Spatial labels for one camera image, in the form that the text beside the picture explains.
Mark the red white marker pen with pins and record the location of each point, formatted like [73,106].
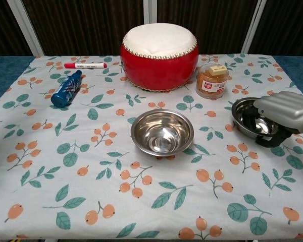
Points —
[88,65]

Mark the dark brown partition panel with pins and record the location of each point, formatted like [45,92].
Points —
[86,27]
[288,27]
[209,25]
[2,27]

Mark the stainless steel bowl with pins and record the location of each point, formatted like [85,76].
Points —
[240,111]
[161,133]

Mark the floral white tablecloth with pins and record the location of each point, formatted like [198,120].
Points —
[91,164]

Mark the clear plastic jar orange contents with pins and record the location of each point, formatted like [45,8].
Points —
[212,85]

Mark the red drum white skin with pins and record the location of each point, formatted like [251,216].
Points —
[159,68]

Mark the white partition frame post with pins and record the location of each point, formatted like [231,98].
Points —
[149,11]
[25,27]
[253,25]

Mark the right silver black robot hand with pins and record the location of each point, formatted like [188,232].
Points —
[288,111]

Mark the blue spray bottle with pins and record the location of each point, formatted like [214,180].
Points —
[65,90]

